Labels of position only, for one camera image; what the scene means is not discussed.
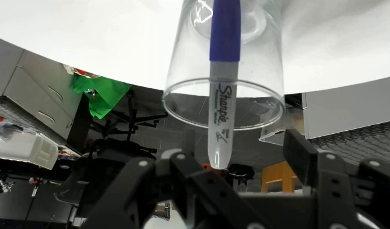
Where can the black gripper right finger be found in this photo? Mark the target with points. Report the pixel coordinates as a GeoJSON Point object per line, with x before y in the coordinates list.
{"type": "Point", "coordinates": [355, 195]}

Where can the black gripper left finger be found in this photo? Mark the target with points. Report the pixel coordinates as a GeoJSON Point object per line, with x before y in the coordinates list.
{"type": "Point", "coordinates": [139, 195]}

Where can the blue capped grey marker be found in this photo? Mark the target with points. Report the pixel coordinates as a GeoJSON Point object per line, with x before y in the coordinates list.
{"type": "Point", "coordinates": [222, 106]}

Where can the clear plastic cup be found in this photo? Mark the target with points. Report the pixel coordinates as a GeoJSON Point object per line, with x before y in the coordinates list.
{"type": "Point", "coordinates": [182, 64]}

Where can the yellow cabinet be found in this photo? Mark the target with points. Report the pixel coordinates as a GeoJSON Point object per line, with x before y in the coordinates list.
{"type": "Point", "coordinates": [279, 176]}

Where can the green plastic bag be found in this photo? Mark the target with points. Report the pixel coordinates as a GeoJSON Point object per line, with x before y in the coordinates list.
{"type": "Point", "coordinates": [103, 95]}

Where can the white box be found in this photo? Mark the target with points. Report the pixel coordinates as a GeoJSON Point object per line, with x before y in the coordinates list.
{"type": "Point", "coordinates": [23, 148]}

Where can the white drawer cabinet grey cushion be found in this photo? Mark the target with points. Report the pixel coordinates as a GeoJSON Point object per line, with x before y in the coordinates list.
{"type": "Point", "coordinates": [30, 89]}

